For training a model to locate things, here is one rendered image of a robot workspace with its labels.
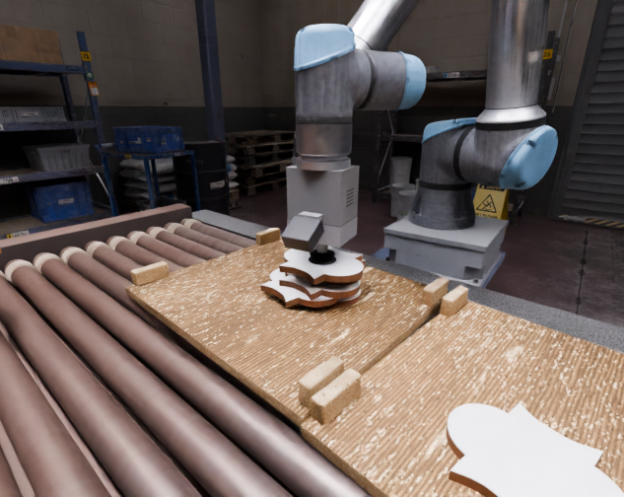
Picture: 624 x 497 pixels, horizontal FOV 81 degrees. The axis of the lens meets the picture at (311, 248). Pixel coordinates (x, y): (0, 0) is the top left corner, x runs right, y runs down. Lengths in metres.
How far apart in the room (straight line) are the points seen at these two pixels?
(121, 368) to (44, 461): 0.13
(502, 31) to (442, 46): 4.65
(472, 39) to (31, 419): 5.22
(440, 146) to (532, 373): 0.51
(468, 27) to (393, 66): 4.81
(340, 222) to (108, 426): 0.34
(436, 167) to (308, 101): 0.44
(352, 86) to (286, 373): 0.35
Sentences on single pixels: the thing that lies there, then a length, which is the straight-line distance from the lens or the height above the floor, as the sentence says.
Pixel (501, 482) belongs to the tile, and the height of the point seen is 0.95.
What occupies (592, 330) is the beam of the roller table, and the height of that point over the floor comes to 0.91.
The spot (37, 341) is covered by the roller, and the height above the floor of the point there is 0.92.
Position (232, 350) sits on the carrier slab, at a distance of 0.48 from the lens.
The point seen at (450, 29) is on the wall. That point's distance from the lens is 5.41.
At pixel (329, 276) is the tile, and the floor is 1.00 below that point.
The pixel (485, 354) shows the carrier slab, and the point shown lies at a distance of 0.51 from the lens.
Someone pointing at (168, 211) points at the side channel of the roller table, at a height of 0.95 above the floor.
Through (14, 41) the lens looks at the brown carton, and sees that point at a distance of 4.44.
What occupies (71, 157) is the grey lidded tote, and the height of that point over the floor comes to 0.76.
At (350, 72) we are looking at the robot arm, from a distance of 0.49.
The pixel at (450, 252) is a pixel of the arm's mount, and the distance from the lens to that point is 0.81.
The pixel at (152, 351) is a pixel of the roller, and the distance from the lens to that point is 0.54.
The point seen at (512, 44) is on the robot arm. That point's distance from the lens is 0.76.
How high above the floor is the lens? 1.21
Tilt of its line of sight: 21 degrees down
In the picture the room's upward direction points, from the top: straight up
